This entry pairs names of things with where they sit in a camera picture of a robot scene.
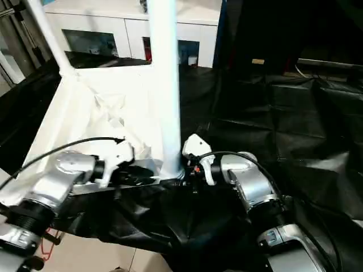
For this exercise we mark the white plastic table top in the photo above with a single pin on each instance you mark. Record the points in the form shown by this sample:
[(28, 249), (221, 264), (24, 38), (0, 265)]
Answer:
[(85, 113)]

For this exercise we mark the white plastic table leg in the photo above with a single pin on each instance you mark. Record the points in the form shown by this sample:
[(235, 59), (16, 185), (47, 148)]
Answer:
[(167, 71), (4, 195), (52, 42)]

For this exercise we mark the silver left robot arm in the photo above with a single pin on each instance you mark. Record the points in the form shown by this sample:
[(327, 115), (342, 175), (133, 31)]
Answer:
[(56, 175)]

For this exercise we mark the dark robot foot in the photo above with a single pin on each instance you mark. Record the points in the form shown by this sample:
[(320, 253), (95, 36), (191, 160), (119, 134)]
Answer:
[(120, 269)]

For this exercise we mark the black plastic mat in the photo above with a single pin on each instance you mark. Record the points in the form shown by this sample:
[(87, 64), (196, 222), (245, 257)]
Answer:
[(283, 113)]

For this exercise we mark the small tan label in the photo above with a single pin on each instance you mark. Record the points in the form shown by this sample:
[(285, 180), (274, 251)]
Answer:
[(258, 61)]

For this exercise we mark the white glass-door cabinet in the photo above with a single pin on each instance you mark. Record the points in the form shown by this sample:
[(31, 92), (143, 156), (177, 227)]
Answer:
[(113, 25)]

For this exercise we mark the black bundle in clear bag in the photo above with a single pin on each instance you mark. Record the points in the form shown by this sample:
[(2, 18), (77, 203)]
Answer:
[(144, 5)]

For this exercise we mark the black fabric backdrop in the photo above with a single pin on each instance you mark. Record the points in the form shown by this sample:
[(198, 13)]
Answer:
[(283, 28)]

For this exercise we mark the grey metal tripod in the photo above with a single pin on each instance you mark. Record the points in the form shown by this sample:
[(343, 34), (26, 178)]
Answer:
[(22, 37)]

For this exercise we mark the dark horizontal bar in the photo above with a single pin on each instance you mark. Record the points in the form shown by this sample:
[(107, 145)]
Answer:
[(330, 63)]

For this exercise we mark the teal printed plastic sheet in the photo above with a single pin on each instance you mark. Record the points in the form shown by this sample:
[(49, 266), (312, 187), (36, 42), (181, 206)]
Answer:
[(48, 2)]

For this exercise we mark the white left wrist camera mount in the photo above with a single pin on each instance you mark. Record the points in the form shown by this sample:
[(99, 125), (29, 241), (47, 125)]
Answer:
[(119, 156)]

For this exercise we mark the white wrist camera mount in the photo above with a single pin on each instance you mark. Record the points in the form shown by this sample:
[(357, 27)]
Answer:
[(197, 147), (119, 156)]

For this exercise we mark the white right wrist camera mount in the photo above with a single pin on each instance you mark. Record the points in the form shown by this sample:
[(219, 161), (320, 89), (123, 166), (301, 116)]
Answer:
[(197, 147)]

